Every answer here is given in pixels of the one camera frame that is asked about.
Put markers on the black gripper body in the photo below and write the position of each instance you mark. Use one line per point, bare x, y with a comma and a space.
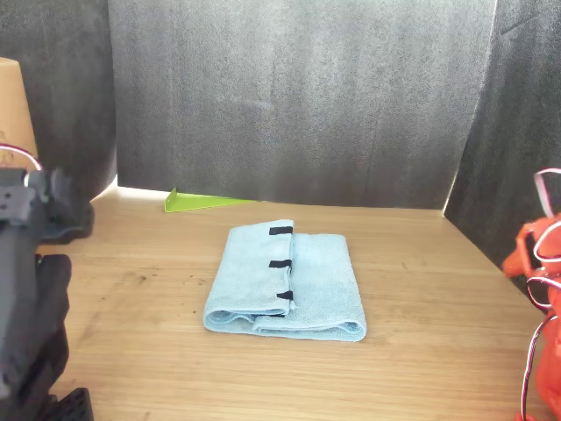
50, 188

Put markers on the grey felt panel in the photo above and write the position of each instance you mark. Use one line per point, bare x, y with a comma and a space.
517, 109
66, 87
285, 101

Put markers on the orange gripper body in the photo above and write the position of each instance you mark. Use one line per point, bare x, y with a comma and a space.
515, 259

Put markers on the cardboard box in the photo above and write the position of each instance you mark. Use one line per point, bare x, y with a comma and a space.
13, 109

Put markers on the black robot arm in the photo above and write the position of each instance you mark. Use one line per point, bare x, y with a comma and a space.
22, 307

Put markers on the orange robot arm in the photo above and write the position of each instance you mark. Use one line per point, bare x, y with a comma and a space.
552, 364

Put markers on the light blue towel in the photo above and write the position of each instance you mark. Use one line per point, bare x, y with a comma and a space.
320, 280

